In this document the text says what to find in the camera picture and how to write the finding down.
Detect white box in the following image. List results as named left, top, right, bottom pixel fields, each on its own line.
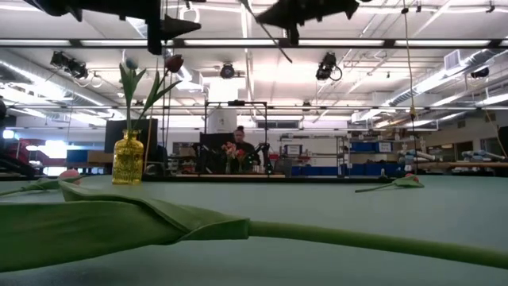
left=207, top=109, right=238, bottom=134

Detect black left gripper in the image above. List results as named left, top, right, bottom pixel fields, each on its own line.
left=118, top=0, right=202, bottom=56

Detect round black ceiling camera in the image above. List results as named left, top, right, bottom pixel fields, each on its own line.
left=219, top=62, right=237, bottom=80

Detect silver ceiling air duct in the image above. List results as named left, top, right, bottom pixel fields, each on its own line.
left=383, top=47, right=508, bottom=108

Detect red object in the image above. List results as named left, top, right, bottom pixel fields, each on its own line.
left=15, top=137, right=47, bottom=162

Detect orange and red bouquet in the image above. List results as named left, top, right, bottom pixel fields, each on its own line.
left=221, top=141, right=248, bottom=174

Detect row of blue bins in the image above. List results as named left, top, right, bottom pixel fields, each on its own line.
left=291, top=162, right=406, bottom=177

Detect black hanging camera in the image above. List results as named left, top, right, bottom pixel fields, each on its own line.
left=315, top=51, right=343, bottom=83

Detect dark red artificial tulip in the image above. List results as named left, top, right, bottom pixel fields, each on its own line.
left=239, top=0, right=294, bottom=64
left=134, top=53, right=186, bottom=132

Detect blue shelf bins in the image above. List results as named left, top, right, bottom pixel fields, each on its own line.
left=351, top=141, right=394, bottom=153

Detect black monitor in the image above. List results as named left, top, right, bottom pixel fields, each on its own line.
left=104, top=118, right=159, bottom=155

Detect black frame stand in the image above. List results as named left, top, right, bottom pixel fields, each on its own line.
left=203, top=100, right=269, bottom=178

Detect black ceiling spotlights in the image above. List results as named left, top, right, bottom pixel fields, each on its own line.
left=49, top=50, right=90, bottom=80

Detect white air vent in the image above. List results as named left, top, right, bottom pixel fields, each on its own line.
left=443, top=48, right=468, bottom=72

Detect wooden workbench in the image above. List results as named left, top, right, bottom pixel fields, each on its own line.
left=414, top=160, right=508, bottom=176

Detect person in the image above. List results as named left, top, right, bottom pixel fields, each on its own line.
left=232, top=125, right=259, bottom=174

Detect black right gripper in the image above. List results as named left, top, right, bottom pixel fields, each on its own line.
left=256, top=0, right=360, bottom=45

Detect black overhead frame bar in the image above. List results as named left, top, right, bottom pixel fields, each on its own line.
left=0, top=37, right=508, bottom=49

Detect cardboard box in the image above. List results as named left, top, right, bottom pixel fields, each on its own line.
left=87, top=150, right=115, bottom=164

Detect white cable ring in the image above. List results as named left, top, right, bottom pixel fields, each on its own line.
left=180, top=4, right=201, bottom=25

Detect hanging cable with yellow connector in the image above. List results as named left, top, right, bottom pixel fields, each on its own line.
left=401, top=0, right=418, bottom=176

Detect metal shelf rack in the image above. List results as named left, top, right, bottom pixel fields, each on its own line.
left=336, top=134, right=398, bottom=176

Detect grey blue pipes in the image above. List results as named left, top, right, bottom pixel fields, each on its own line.
left=461, top=149, right=507, bottom=162

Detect white artificial tulip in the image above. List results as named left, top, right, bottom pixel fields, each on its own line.
left=118, top=57, right=148, bottom=132

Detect pink artificial tulip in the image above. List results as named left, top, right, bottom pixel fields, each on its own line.
left=0, top=180, right=508, bottom=275
left=0, top=168, right=87, bottom=199

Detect yellow glass vase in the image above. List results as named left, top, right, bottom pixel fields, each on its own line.
left=111, top=129, right=145, bottom=186

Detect blue box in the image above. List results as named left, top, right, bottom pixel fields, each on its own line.
left=66, top=149, right=89, bottom=164

